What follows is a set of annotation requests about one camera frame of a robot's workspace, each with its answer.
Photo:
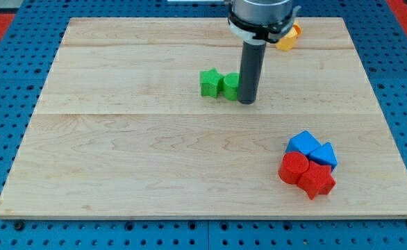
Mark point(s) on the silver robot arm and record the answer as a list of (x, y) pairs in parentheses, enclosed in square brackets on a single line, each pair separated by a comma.
[(257, 22)]

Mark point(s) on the wooden board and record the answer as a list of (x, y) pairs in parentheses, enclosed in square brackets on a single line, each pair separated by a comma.
[(121, 131)]

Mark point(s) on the yellow block behind arm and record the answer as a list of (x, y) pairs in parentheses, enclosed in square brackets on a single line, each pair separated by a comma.
[(297, 28)]

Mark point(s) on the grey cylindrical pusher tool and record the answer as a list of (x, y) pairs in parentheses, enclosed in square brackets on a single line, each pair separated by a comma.
[(250, 70)]

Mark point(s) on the blue triangle block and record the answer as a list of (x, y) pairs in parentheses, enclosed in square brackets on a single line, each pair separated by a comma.
[(324, 155)]

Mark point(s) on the blue cube block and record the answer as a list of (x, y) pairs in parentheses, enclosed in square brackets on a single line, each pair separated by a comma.
[(304, 143)]

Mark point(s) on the green cylinder block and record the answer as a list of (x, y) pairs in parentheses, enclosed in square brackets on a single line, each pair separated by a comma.
[(230, 86)]

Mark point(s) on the yellow hexagon block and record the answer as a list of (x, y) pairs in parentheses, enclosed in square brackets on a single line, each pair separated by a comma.
[(288, 41)]

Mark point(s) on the red cylinder block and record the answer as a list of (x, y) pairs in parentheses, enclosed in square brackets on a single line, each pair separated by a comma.
[(293, 165)]

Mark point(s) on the green star block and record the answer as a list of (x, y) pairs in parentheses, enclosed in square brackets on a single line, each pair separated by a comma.
[(211, 82)]

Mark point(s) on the red star block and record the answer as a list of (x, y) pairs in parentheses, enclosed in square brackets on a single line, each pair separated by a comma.
[(316, 180)]

